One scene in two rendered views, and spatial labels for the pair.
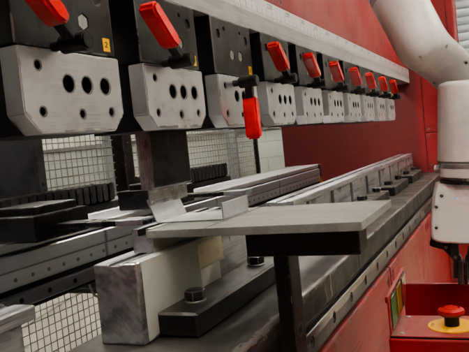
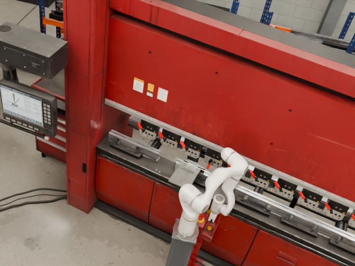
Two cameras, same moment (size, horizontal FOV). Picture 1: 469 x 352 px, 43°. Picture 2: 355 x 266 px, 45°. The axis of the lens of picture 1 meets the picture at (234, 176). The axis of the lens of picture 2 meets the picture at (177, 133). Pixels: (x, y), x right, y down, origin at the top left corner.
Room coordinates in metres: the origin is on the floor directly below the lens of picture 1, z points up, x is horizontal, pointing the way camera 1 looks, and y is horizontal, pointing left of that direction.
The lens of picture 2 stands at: (0.29, -2.47, 3.57)
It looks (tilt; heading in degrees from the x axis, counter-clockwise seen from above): 41 degrees down; 82
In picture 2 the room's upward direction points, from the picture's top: 12 degrees clockwise
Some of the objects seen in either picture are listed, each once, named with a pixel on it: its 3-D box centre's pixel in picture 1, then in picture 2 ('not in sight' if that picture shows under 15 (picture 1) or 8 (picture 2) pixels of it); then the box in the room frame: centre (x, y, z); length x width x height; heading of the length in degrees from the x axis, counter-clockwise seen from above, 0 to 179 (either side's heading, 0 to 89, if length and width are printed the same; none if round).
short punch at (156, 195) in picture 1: (165, 166); (193, 158); (0.82, 0.09, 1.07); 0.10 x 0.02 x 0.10; 155
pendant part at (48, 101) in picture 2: not in sight; (30, 106); (-0.49, 0.10, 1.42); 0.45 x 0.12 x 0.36; 161
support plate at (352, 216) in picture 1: (273, 218); (184, 175); (0.76, -0.04, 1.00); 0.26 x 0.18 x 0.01; 65
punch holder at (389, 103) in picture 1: (379, 99); not in sight; (2.25, -0.56, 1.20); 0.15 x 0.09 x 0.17; 155
